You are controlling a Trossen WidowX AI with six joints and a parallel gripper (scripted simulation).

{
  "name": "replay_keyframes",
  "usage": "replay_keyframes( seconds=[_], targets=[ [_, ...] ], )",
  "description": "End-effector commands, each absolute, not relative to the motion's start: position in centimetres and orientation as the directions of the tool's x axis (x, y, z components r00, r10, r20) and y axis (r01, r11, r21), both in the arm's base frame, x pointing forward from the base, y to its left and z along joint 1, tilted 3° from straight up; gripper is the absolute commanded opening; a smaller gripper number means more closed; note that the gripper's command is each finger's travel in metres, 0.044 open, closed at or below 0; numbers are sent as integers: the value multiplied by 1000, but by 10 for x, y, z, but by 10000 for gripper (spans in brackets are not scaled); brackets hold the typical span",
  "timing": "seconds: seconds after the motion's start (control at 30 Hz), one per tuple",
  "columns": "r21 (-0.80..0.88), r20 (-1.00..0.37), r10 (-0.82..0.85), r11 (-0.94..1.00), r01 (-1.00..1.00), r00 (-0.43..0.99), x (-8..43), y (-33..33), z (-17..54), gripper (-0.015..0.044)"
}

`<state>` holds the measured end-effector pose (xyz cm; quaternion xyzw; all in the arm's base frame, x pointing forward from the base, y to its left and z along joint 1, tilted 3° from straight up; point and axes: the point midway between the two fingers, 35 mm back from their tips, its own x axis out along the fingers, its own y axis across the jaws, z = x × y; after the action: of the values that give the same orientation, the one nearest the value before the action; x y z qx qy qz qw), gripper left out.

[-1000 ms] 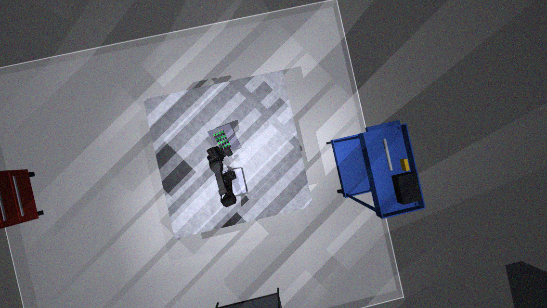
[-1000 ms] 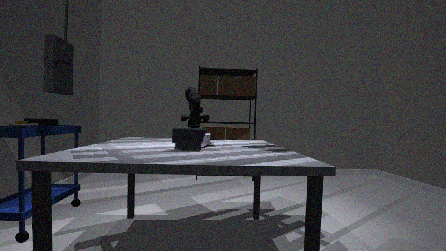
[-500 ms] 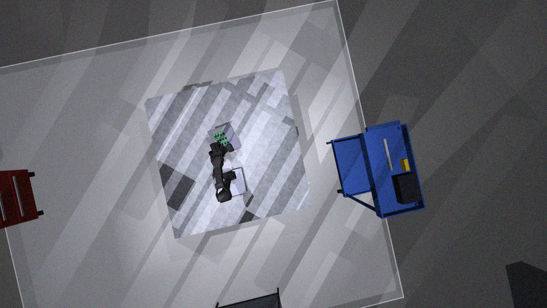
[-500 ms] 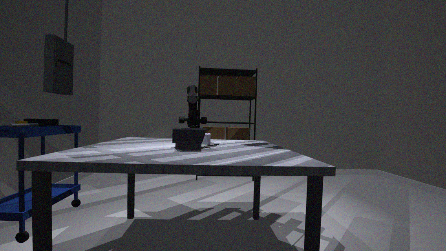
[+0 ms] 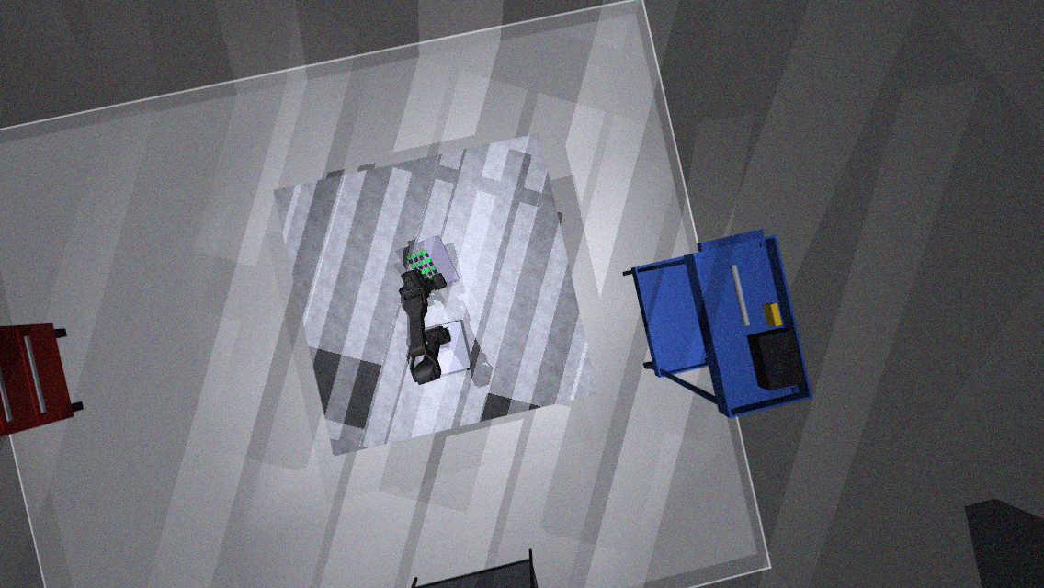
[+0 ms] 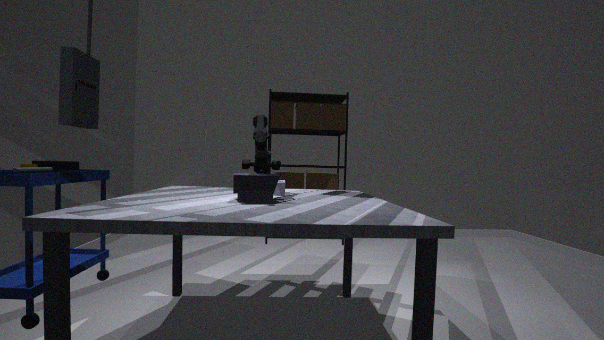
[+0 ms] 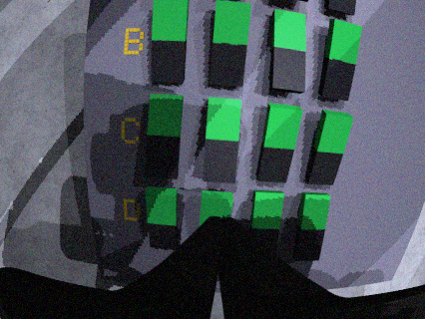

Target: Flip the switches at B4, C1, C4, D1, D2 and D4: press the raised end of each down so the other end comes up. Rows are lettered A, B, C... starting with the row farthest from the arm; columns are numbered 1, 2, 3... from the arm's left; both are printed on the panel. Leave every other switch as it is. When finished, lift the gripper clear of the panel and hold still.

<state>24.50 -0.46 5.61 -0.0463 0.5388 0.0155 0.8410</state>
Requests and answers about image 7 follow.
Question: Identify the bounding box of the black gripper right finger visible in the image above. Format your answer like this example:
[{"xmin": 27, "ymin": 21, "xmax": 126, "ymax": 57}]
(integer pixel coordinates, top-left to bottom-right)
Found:
[{"xmin": 217, "ymin": 216, "xmax": 425, "ymax": 319}]

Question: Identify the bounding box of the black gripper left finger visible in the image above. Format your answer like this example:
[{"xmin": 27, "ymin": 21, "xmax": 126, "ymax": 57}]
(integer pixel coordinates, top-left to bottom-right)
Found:
[{"xmin": 0, "ymin": 216, "xmax": 223, "ymax": 319}]

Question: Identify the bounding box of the grey switch panel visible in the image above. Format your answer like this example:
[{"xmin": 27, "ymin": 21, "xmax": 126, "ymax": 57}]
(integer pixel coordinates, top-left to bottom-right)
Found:
[{"xmin": 83, "ymin": 0, "xmax": 425, "ymax": 289}]

